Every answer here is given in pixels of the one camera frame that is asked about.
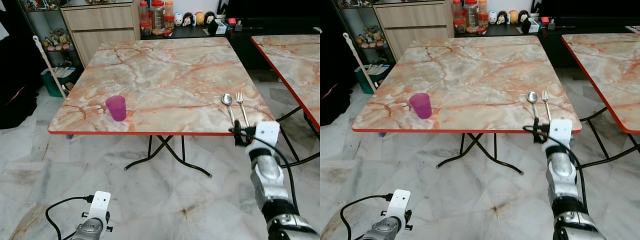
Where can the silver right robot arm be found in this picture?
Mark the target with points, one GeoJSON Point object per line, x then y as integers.
{"type": "Point", "coordinates": [270, 180]}
{"type": "Point", "coordinates": [562, 175]}

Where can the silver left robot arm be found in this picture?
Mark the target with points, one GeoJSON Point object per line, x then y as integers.
{"type": "Point", "coordinates": [90, 230]}
{"type": "Point", "coordinates": [382, 232]}

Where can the silver metal fork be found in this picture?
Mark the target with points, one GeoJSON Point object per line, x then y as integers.
{"type": "Point", "coordinates": [241, 106]}
{"type": "Point", "coordinates": [546, 103]}

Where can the silver metal spoon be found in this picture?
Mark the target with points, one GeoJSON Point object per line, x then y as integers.
{"type": "Point", "coordinates": [227, 99]}
{"type": "Point", "coordinates": [532, 97]}

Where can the marble-top folding table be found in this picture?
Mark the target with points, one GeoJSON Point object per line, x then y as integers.
{"type": "Point", "coordinates": [297, 65]}
{"type": "Point", "coordinates": [170, 80]}
{"type": "Point", "coordinates": [475, 80]}
{"type": "Point", "coordinates": [607, 70]}

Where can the black hanging garment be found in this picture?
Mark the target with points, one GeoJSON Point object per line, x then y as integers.
{"type": "Point", "coordinates": [335, 70]}
{"type": "Point", "coordinates": [15, 75]}

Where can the black round toy figurine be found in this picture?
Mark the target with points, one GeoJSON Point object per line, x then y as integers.
{"type": "Point", "coordinates": [210, 18]}
{"type": "Point", "coordinates": [524, 16]}

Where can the yellow toy figurine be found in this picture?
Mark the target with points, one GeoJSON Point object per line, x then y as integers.
{"type": "Point", "coordinates": [199, 18]}
{"type": "Point", "coordinates": [513, 17]}

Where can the purple plastic cup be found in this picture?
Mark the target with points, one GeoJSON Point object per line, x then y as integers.
{"type": "Point", "coordinates": [421, 105]}
{"type": "Point", "coordinates": [116, 108]}

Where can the black flat television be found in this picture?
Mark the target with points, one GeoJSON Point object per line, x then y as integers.
{"type": "Point", "coordinates": [270, 9]}
{"type": "Point", "coordinates": [585, 7]}

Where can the green plastic bin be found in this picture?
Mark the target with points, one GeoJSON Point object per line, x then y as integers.
{"type": "Point", "coordinates": [52, 85]}
{"type": "Point", "coordinates": [367, 80]}

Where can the large red-lid clear jar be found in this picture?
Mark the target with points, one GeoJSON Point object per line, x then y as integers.
{"type": "Point", "coordinates": [157, 17]}
{"type": "Point", "coordinates": [471, 15]}

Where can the glass shelf with figurines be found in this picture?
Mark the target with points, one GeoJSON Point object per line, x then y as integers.
{"type": "Point", "coordinates": [370, 37]}
{"type": "Point", "coordinates": [57, 40]}

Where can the light wooden drawer cabinet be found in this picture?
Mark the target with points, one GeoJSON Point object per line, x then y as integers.
{"type": "Point", "coordinates": [415, 27]}
{"type": "Point", "coordinates": [102, 30]}

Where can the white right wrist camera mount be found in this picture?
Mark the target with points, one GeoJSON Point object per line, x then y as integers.
{"type": "Point", "coordinates": [268, 133]}
{"type": "Point", "coordinates": [561, 131]}

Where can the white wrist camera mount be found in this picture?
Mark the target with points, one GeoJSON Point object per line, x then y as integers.
{"type": "Point", "coordinates": [268, 133]}
{"type": "Point", "coordinates": [561, 131]}
{"type": "Point", "coordinates": [100, 205]}
{"type": "Point", "coordinates": [400, 204]}

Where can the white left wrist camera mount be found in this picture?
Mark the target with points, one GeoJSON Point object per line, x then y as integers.
{"type": "Point", "coordinates": [100, 205]}
{"type": "Point", "coordinates": [400, 204]}

